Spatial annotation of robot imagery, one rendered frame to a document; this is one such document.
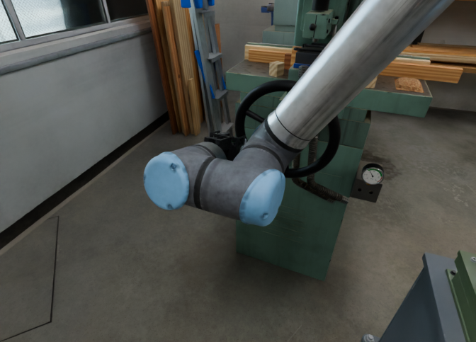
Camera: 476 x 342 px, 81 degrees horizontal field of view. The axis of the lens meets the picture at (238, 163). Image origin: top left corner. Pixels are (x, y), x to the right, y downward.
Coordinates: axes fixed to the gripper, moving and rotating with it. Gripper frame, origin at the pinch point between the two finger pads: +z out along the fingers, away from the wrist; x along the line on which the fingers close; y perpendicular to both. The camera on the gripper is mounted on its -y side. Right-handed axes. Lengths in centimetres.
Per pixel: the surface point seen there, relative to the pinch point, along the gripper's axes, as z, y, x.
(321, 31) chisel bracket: 24.0, 37.3, -12.3
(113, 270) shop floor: 18, -74, 61
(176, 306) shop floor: 14, -75, 24
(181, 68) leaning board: 123, 25, 98
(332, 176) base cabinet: 27.8, -7.8, -25.1
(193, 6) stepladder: 75, 55, 63
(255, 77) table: 17.5, 21.4, 4.5
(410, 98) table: 17.7, 20.9, -40.0
